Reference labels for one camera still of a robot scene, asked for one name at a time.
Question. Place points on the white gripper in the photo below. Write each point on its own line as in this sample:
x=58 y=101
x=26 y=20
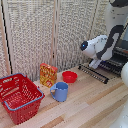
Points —
x=95 y=64

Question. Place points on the black oven tray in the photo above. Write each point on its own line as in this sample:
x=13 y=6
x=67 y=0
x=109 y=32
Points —
x=113 y=65

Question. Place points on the blue plastic mug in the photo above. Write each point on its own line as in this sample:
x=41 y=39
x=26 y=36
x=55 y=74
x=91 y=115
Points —
x=61 y=93

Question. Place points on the red plastic bowl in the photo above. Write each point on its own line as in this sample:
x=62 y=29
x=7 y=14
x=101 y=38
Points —
x=69 y=77

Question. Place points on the red yellow cereal box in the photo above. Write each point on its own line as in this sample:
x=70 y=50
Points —
x=48 y=75

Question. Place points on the beige woven folding screen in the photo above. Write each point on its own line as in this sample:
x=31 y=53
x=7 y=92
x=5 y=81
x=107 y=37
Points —
x=30 y=33

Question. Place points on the red plastic shopping basket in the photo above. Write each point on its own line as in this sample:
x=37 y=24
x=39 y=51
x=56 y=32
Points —
x=20 y=110

